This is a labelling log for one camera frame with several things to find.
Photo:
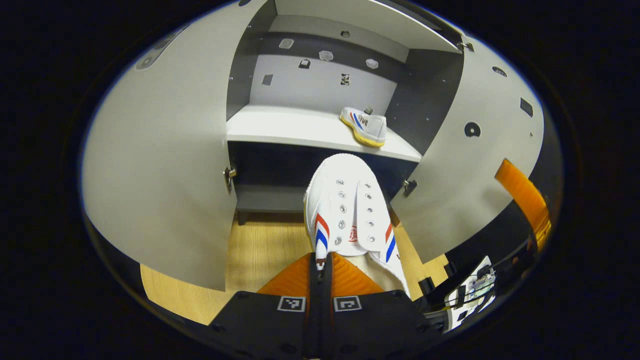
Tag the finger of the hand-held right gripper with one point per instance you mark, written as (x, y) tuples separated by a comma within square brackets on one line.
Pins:
[(525, 200)]

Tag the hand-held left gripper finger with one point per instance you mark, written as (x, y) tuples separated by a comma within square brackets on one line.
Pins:
[(326, 320), (314, 320)]

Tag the white cabinet door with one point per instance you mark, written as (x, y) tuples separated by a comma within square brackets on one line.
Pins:
[(465, 190), (165, 165)]

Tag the white canvas shoe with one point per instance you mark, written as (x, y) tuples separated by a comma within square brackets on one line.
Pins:
[(345, 200), (367, 127)]

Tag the white shoe cabinet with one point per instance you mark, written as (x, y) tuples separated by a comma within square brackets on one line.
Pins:
[(300, 125)]

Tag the metal door hinge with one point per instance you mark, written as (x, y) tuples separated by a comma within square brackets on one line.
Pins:
[(229, 178), (410, 187), (467, 46)]

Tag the white cabinet shelf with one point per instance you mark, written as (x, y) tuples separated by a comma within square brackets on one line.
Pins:
[(350, 20)]

